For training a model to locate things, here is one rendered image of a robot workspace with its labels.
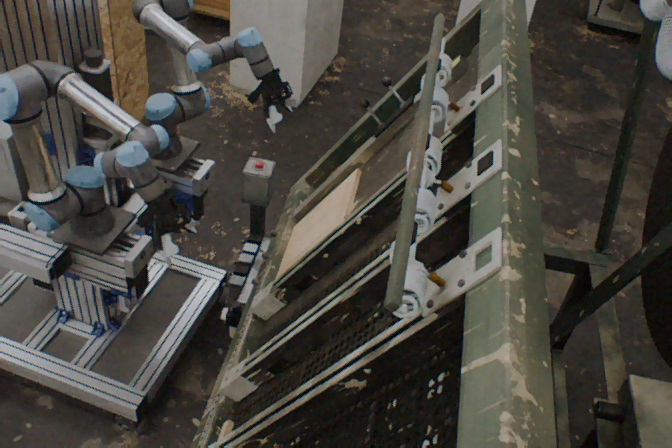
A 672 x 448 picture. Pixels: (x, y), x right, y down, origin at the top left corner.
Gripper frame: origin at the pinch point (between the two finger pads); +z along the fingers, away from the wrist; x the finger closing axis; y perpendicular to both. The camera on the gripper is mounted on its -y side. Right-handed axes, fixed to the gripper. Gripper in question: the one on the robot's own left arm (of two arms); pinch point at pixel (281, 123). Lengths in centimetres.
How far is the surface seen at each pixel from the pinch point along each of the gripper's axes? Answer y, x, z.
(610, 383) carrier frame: 94, -16, 115
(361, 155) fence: 21.5, 6.8, 21.4
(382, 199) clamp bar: 51, -43, 8
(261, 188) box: -36, 18, 37
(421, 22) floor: -88, 399, 109
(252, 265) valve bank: -32, -14, 53
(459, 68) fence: 65, 11, -3
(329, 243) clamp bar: 29, -45, 21
